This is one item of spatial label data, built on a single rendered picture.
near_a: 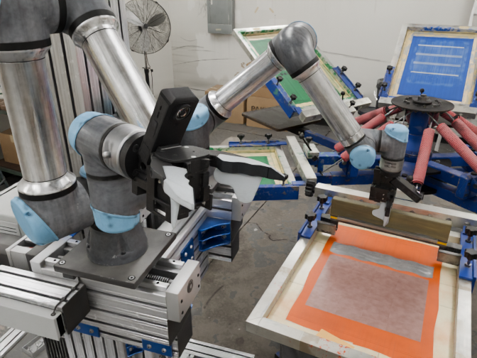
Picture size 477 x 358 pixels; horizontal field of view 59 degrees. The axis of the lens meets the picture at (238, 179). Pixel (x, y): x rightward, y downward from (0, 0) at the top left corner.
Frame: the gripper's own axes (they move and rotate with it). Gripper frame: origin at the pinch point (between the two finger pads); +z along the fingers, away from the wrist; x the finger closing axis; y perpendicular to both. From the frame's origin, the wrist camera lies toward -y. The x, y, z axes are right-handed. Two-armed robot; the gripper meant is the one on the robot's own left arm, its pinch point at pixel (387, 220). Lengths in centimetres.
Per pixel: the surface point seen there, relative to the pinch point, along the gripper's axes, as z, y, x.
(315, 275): 13.6, 18.1, 24.6
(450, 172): 7, -19, -73
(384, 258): 13.2, -1.6, 4.5
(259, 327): 11, 25, 58
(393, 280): 13.5, -6.4, 15.0
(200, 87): 78, 331, -415
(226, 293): 110, 94, -51
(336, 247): 13.2, 15.7, 5.2
